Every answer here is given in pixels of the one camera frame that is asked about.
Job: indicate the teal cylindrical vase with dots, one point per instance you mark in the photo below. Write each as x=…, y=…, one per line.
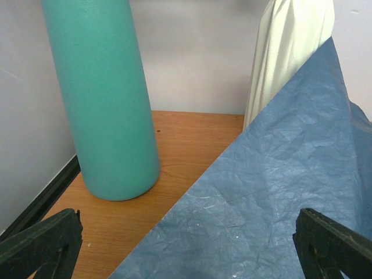
x=102, y=82

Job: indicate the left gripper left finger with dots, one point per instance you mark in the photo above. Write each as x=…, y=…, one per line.
x=48, y=249

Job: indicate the white ribbed vase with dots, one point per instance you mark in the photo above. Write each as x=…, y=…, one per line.
x=289, y=33

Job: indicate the blue paper bouquet wrapper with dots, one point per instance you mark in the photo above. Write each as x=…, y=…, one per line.
x=310, y=147

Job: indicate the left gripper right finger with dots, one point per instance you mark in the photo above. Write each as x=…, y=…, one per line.
x=327, y=249

